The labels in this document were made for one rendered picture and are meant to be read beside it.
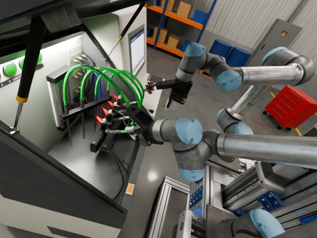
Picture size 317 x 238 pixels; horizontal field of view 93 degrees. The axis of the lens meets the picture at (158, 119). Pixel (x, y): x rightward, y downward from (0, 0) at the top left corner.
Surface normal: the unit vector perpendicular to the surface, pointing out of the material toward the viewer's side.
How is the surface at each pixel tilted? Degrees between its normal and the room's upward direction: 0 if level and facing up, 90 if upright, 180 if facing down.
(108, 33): 90
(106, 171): 0
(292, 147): 62
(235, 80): 91
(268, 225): 7
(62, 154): 0
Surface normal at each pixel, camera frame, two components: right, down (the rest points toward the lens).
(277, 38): -0.27, 0.58
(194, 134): 0.65, -0.05
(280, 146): -0.69, -0.35
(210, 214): 0.29, -0.72
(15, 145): 0.85, -0.32
